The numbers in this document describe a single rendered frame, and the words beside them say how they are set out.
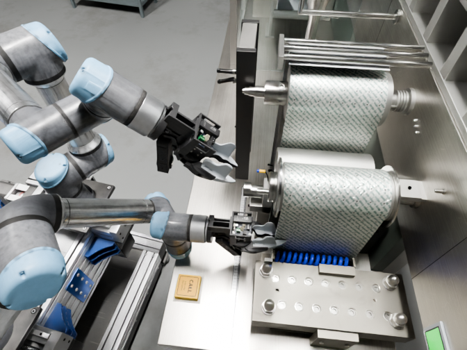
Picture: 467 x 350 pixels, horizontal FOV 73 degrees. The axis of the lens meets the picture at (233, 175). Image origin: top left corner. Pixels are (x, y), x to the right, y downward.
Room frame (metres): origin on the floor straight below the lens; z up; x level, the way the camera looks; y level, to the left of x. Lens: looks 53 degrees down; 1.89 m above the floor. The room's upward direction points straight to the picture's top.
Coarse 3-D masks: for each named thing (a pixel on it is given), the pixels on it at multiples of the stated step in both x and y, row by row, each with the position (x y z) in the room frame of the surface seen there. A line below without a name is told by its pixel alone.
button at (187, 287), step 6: (180, 276) 0.33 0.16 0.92; (186, 276) 0.33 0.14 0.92; (192, 276) 0.33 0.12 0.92; (198, 276) 0.33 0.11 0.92; (180, 282) 0.32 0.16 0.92; (186, 282) 0.32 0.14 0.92; (192, 282) 0.32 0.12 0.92; (198, 282) 0.32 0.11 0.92; (180, 288) 0.30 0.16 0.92; (186, 288) 0.30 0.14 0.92; (192, 288) 0.30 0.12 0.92; (198, 288) 0.30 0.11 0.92; (174, 294) 0.28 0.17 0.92; (180, 294) 0.28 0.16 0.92; (186, 294) 0.28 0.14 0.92; (192, 294) 0.28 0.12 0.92; (198, 294) 0.28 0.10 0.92; (192, 300) 0.27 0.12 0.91
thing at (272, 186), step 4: (272, 172) 0.46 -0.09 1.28; (276, 172) 0.46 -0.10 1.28; (272, 176) 0.45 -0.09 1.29; (276, 176) 0.45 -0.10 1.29; (268, 180) 0.47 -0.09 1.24; (272, 180) 0.44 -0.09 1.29; (276, 180) 0.44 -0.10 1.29; (268, 184) 0.45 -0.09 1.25; (272, 184) 0.43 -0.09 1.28; (276, 184) 0.43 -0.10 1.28; (268, 188) 0.44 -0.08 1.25; (272, 188) 0.42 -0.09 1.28; (276, 188) 0.42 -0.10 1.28; (268, 192) 0.42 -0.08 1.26; (272, 192) 0.41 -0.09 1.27; (276, 192) 0.41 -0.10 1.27; (268, 196) 0.41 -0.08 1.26; (272, 196) 0.41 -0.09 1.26; (268, 200) 0.41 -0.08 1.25; (272, 200) 0.41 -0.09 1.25
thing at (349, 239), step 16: (288, 224) 0.37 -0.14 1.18; (304, 224) 0.37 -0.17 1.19; (320, 224) 0.37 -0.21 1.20; (288, 240) 0.37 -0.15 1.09; (304, 240) 0.37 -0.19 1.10; (320, 240) 0.37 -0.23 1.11; (336, 240) 0.36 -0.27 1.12; (352, 240) 0.36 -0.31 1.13; (336, 256) 0.36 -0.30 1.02; (352, 256) 0.35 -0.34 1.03
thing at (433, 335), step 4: (436, 328) 0.13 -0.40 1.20; (428, 332) 0.13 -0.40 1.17; (432, 332) 0.13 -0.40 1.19; (436, 332) 0.13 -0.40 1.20; (428, 336) 0.13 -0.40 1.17; (432, 336) 0.12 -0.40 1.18; (436, 336) 0.12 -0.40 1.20; (440, 336) 0.12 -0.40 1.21; (428, 340) 0.12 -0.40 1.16; (432, 340) 0.12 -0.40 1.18; (436, 340) 0.11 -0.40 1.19; (440, 340) 0.11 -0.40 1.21; (432, 344) 0.11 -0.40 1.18; (436, 344) 0.11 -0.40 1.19; (440, 344) 0.11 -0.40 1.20; (432, 348) 0.10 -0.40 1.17; (436, 348) 0.10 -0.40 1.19; (440, 348) 0.10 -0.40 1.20
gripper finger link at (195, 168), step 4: (184, 164) 0.41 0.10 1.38; (188, 164) 0.40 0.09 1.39; (192, 164) 0.40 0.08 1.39; (196, 164) 0.41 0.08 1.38; (200, 164) 0.41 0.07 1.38; (188, 168) 0.40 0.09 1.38; (192, 168) 0.40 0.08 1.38; (196, 168) 0.40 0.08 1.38; (200, 168) 0.40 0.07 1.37; (192, 172) 0.40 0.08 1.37; (196, 172) 0.39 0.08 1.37; (200, 172) 0.40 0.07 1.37; (204, 172) 0.40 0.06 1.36; (208, 172) 0.40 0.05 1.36; (200, 176) 0.39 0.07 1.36; (204, 176) 0.39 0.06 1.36; (208, 176) 0.40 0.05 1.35; (212, 176) 0.40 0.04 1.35
